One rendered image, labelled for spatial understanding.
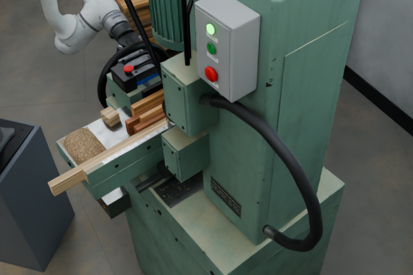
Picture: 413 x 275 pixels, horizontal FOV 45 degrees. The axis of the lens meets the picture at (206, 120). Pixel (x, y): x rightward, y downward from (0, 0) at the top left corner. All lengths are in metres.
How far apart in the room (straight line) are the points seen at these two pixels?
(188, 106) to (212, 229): 0.45
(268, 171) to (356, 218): 1.34
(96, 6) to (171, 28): 0.83
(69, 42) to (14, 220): 0.69
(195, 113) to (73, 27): 1.03
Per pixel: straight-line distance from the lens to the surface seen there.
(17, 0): 3.94
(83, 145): 1.37
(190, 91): 0.96
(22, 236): 2.05
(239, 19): 0.79
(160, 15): 1.16
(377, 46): 2.74
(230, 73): 0.83
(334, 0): 0.89
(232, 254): 1.29
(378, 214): 2.41
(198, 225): 1.33
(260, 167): 1.04
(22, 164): 1.91
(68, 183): 1.32
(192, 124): 1.02
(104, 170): 1.30
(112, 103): 1.57
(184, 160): 1.16
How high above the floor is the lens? 1.92
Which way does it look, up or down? 46 degrees down
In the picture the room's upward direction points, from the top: 2 degrees counter-clockwise
